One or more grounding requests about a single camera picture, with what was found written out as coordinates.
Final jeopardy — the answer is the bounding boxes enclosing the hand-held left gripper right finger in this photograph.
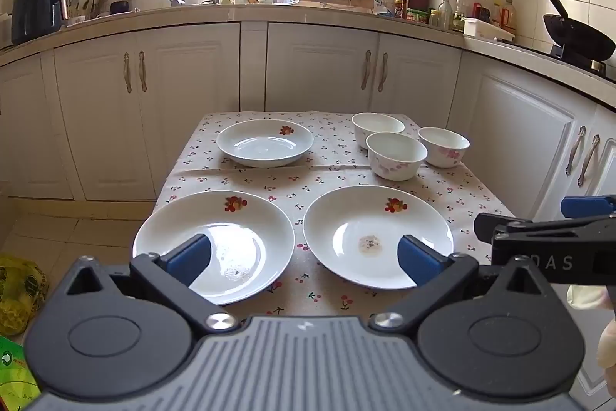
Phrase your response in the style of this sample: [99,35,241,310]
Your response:
[368,235,549,337]

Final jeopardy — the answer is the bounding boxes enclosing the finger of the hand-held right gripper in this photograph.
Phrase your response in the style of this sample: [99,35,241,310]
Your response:
[474,211,616,244]
[561,194,616,218]

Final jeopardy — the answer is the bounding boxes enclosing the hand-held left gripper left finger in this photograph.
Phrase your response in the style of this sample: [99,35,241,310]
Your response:
[65,234,239,337]

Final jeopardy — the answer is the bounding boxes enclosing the white plate fruit print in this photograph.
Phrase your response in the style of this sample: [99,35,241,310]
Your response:
[303,186,454,289]
[216,119,315,168]
[132,190,295,307]

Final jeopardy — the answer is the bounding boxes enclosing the white bowl pink floral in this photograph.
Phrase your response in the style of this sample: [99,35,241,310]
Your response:
[366,132,429,181]
[351,112,406,150]
[418,127,471,168]

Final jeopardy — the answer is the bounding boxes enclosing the person's right hand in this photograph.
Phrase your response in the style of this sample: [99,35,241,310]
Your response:
[567,285,616,374]

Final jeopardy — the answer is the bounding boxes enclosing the cherry print tablecloth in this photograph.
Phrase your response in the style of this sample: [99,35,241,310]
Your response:
[153,110,521,327]

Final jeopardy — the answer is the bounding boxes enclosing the gas stove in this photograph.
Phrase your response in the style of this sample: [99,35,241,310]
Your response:
[517,42,616,79]

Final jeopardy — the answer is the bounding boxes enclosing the white kitchen cabinets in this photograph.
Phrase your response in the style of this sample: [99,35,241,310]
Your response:
[0,18,616,393]

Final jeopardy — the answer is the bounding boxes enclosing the black wok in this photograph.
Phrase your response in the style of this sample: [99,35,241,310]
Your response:
[543,0,616,60]

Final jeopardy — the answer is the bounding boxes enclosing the yellow plastic bag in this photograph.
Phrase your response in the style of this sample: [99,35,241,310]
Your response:
[0,254,49,337]

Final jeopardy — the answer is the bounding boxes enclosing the white plastic tray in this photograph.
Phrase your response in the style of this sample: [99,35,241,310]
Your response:
[463,18,516,43]

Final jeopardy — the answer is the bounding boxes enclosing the orange oil bottle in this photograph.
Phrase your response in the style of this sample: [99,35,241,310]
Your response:
[500,0,518,31]

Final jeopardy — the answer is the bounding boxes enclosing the green tissue pack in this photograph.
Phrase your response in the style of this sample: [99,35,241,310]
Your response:
[0,336,42,411]

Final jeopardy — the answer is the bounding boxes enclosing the kitchen countertop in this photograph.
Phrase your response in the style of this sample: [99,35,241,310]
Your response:
[0,2,616,108]

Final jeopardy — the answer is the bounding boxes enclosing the black air fryer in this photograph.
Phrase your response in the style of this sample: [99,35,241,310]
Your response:
[10,0,63,46]

